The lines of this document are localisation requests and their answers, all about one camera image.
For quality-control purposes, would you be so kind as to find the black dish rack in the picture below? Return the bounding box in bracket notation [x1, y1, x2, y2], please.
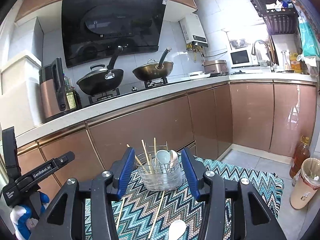
[250, 0, 298, 35]

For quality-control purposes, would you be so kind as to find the gas stove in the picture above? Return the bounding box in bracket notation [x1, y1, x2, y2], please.
[87, 77, 190, 105]

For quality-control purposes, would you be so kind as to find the beige trash bin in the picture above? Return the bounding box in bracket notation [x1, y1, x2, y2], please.
[290, 158, 319, 210]

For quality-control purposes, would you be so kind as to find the yellow detergent bottle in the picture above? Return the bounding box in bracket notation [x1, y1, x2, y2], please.
[290, 53, 303, 74]

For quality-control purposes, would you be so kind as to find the white refrigerator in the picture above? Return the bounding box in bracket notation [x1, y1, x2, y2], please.
[1, 54, 44, 135]

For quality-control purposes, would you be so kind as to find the beige ceramic spoon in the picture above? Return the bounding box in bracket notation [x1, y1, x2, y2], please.
[170, 150, 178, 167]

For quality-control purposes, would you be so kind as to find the cooking oil bottle on floor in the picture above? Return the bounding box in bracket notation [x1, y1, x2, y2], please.
[289, 136, 310, 178]

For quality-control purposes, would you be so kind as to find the white ceramic spoon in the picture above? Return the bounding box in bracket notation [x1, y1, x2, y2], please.
[168, 219, 187, 240]
[156, 150, 170, 166]

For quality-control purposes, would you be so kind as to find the black range hood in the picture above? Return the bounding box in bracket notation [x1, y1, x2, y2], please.
[61, 0, 167, 68]

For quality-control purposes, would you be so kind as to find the black wok with lid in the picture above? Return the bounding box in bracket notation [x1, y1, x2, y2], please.
[76, 46, 124, 96]

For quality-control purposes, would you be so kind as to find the chevron patterned table mat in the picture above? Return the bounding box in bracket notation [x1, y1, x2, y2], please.
[112, 157, 284, 239]

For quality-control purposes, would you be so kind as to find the copper black thermos kettle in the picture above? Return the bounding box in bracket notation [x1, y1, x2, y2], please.
[39, 57, 71, 122]

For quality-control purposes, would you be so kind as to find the chrome sink faucet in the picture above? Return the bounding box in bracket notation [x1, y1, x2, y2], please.
[251, 39, 278, 73]

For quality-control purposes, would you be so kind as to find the teal hanging bag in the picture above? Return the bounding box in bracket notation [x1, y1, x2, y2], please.
[299, 21, 319, 57]

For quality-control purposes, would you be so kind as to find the dark sauce bottle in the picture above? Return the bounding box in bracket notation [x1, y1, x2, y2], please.
[63, 75, 82, 110]

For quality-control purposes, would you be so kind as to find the blue gloved left hand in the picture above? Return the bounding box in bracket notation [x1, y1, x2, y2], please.
[10, 192, 50, 239]

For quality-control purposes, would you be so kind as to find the copper rice cooker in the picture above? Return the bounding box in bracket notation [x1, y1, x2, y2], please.
[203, 60, 229, 76]

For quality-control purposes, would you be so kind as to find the white water heater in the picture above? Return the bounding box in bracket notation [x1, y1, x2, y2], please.
[179, 13, 208, 47]

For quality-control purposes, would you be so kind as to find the white microwave oven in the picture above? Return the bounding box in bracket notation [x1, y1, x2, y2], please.
[230, 47, 258, 68]

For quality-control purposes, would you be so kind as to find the bronze wok with lid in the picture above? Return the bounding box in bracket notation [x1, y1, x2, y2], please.
[132, 47, 174, 82]

